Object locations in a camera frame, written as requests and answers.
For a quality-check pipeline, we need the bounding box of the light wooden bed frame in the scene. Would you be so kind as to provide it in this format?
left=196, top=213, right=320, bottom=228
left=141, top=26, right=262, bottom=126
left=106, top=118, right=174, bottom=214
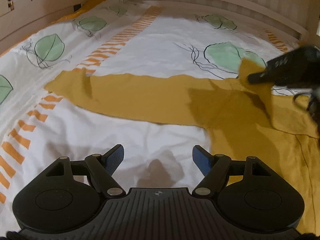
left=1, top=0, right=319, bottom=51

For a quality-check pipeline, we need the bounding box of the mustard yellow knit sweater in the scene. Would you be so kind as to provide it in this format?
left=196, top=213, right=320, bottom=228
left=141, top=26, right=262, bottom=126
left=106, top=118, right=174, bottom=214
left=45, top=59, right=319, bottom=233

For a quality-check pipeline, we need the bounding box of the white leaf-print duvet cover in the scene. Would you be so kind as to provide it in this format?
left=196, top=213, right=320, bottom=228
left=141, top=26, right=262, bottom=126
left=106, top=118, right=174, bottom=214
left=0, top=0, right=301, bottom=233

